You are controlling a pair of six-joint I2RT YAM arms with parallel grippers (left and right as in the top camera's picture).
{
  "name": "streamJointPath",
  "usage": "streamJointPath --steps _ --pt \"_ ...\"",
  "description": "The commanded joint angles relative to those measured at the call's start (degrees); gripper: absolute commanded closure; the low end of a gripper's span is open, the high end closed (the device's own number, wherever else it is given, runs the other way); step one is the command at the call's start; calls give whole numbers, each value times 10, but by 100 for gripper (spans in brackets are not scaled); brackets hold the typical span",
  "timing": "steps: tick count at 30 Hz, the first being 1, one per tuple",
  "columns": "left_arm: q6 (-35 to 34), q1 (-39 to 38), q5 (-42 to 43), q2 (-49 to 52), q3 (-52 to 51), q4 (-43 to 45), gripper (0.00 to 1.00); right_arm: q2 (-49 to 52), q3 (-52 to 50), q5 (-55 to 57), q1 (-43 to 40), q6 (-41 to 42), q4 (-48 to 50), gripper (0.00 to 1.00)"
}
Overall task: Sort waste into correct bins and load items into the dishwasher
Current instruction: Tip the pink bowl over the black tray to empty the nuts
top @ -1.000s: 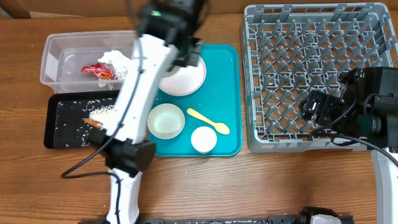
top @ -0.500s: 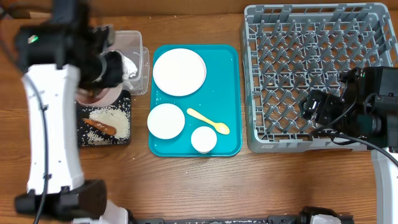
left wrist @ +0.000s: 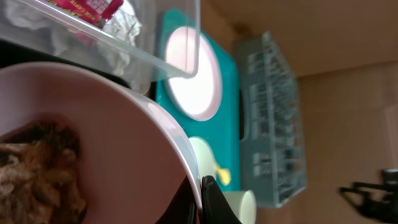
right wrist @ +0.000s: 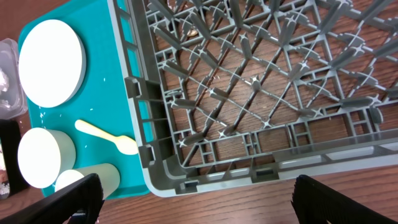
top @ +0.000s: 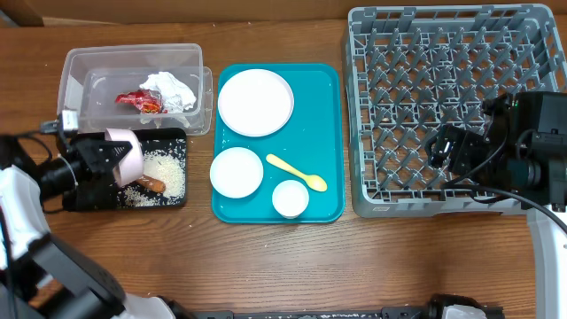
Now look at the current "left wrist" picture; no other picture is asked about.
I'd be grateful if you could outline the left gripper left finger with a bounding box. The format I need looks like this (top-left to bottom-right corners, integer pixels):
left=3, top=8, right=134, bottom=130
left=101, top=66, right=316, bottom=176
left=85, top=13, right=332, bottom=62
left=155, top=177, right=197, bottom=224

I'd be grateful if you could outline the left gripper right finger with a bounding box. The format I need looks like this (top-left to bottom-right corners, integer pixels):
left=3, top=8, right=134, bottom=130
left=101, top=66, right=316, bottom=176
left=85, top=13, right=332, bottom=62
left=201, top=175, right=241, bottom=224

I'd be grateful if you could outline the white cup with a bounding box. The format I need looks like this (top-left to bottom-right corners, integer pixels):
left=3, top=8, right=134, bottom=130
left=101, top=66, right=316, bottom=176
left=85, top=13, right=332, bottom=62
left=223, top=190, right=257, bottom=224

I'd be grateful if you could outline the white bowl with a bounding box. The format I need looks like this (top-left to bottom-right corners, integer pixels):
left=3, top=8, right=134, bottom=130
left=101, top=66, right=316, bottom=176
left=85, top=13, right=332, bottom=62
left=189, top=136, right=216, bottom=184

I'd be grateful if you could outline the pink bowl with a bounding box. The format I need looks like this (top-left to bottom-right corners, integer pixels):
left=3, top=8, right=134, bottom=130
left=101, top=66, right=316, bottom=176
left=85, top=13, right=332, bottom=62
left=1, top=62, right=201, bottom=223

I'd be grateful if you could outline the brown food scrap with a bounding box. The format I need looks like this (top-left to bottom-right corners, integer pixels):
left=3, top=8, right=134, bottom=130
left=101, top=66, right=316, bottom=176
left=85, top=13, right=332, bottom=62
left=1, top=121, right=87, bottom=224

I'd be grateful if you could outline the white napkin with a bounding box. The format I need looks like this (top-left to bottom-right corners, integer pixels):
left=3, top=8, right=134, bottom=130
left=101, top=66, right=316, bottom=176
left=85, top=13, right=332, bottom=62
left=2, top=0, right=144, bottom=91

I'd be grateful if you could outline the red snack wrapper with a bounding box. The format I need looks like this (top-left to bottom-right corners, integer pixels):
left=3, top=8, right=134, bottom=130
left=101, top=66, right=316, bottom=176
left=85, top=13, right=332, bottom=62
left=47, top=0, right=124, bottom=28

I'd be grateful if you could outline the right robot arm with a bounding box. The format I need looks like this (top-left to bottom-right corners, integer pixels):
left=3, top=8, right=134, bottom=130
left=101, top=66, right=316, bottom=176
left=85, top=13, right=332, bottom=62
left=338, top=169, right=397, bottom=223

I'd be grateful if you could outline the grey dishwasher rack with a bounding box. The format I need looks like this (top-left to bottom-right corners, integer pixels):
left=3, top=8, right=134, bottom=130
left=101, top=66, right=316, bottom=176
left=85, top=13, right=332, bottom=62
left=234, top=32, right=307, bottom=208

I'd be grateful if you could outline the teal serving tray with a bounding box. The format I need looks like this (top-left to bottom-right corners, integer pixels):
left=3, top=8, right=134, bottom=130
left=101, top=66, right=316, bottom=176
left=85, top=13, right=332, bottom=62
left=154, top=8, right=242, bottom=192

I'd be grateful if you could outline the large white plate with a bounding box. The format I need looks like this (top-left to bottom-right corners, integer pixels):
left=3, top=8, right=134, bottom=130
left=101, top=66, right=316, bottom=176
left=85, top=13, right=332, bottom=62
left=164, top=27, right=222, bottom=121

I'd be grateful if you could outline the clear plastic bin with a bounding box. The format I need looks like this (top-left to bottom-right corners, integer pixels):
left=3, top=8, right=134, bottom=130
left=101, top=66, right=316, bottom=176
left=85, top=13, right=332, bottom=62
left=1, top=0, right=201, bottom=93

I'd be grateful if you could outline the black tray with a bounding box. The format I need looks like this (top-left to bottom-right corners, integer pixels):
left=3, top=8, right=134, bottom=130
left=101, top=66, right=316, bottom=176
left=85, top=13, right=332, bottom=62
left=1, top=40, right=131, bottom=89

